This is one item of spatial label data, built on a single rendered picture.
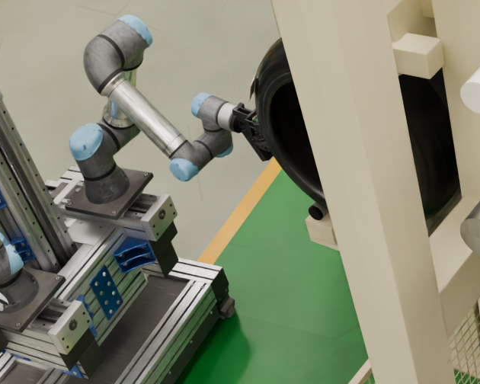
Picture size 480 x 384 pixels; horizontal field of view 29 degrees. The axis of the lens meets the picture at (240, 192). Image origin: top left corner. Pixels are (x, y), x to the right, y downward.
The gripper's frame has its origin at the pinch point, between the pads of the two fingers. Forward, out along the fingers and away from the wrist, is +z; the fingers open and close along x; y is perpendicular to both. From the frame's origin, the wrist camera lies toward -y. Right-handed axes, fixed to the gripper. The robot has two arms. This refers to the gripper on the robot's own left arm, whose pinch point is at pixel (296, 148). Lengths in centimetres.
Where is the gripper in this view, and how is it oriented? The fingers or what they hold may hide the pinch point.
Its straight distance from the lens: 251.1
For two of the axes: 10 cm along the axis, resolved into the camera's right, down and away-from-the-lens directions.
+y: -1.7, -7.2, -6.8
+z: 7.6, 3.4, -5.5
